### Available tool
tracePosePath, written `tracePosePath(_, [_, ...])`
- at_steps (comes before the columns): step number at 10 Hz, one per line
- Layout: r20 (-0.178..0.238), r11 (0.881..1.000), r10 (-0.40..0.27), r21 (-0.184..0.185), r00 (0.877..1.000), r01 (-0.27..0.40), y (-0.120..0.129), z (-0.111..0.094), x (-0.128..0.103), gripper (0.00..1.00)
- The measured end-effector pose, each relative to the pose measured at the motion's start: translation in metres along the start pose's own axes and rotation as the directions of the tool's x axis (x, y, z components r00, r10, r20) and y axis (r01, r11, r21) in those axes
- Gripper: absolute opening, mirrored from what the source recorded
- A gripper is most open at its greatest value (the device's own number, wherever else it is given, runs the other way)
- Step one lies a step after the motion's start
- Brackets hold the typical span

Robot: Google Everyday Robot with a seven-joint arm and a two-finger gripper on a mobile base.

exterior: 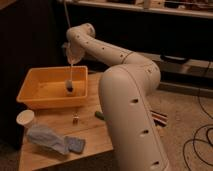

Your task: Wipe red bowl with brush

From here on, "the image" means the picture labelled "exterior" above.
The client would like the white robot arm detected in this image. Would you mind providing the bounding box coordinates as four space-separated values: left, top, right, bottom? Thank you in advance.
66 23 171 171

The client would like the green object on table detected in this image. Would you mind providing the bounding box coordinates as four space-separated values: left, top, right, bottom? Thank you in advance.
95 111 104 120

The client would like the small brown bottle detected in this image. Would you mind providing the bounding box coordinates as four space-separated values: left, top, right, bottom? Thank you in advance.
72 114 79 125

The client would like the striped object on floor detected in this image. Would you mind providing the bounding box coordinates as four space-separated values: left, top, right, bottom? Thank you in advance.
151 111 168 127

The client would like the low wooden shelf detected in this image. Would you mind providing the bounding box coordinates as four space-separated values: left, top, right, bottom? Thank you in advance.
83 49 213 98

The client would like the white paper cup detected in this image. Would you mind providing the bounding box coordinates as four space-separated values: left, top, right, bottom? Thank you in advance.
16 110 35 128

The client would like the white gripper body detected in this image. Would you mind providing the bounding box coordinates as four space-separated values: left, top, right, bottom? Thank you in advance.
62 42 85 65

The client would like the black floor cable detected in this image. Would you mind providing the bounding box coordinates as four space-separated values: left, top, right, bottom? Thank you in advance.
182 59 213 163

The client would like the orange plastic tub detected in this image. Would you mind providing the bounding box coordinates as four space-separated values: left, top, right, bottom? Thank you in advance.
16 66 88 109

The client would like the black device on shelf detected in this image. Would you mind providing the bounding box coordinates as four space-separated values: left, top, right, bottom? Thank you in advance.
160 54 189 64

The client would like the blue grey cloth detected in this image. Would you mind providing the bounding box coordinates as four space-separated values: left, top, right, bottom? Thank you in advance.
26 124 86 155

